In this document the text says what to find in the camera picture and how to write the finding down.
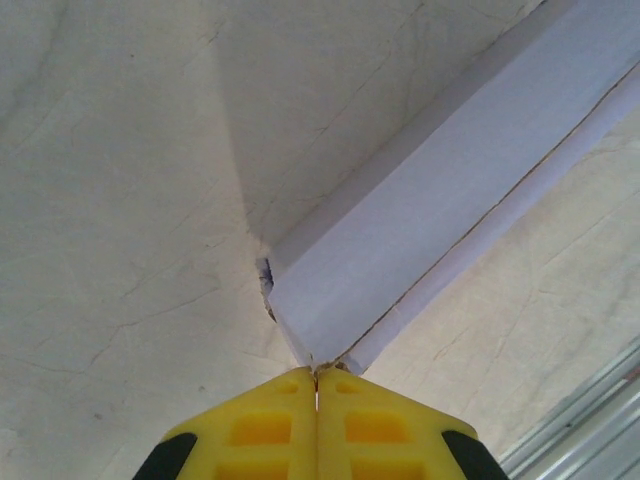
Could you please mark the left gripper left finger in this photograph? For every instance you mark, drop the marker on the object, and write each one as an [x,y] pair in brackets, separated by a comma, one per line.
[250,440]

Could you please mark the aluminium extrusion base rails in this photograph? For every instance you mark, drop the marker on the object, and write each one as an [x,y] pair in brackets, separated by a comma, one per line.
[590,430]

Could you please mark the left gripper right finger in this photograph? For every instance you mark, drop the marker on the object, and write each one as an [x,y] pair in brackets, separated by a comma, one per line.
[390,440]

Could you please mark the lavender tinted paper box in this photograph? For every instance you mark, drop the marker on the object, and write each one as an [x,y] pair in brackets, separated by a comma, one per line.
[400,225]

